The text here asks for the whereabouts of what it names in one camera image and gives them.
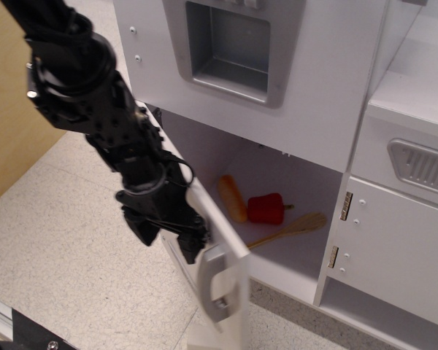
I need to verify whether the upper oven door hinge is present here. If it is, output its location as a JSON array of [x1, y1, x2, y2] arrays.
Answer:
[[339, 191, 353, 221]]

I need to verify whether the grey oven vent panel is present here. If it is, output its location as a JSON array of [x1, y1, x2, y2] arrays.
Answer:
[[387, 139, 438, 193]]

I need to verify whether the light wooden panel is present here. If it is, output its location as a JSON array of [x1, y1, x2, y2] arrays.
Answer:
[[0, 2, 63, 197]]

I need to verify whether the toy bread roll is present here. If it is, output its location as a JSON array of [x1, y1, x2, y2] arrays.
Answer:
[[217, 175, 247, 223]]

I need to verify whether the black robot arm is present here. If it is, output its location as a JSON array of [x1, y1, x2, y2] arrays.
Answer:
[[4, 1, 208, 264]]

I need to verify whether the oven door hinge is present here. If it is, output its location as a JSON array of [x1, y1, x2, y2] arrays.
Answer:
[[339, 191, 353, 221], [327, 246, 339, 268]]

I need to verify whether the red toy bell pepper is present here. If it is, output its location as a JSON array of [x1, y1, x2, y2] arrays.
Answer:
[[247, 192, 295, 225]]

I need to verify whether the lower oven door hinge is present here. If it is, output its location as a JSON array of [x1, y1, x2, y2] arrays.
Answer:
[[327, 246, 339, 268]]

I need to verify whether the wooden spoon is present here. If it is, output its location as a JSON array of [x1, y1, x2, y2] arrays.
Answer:
[[247, 212, 327, 249]]

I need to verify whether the white low fridge door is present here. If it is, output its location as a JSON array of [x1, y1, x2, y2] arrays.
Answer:
[[147, 105, 250, 349]]

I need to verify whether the grey fridge door handle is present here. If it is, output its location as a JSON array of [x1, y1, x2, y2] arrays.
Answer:
[[197, 244, 240, 324]]

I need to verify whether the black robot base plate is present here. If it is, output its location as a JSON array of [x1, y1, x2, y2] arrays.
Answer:
[[0, 309, 77, 349]]

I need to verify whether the white toy oven unit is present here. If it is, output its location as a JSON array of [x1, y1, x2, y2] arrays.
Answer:
[[314, 1, 438, 349]]

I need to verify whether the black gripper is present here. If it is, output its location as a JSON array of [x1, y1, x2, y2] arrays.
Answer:
[[115, 160, 210, 265]]

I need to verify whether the white toy kitchen cabinet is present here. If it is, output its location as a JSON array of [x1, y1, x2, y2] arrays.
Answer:
[[114, 1, 391, 302]]

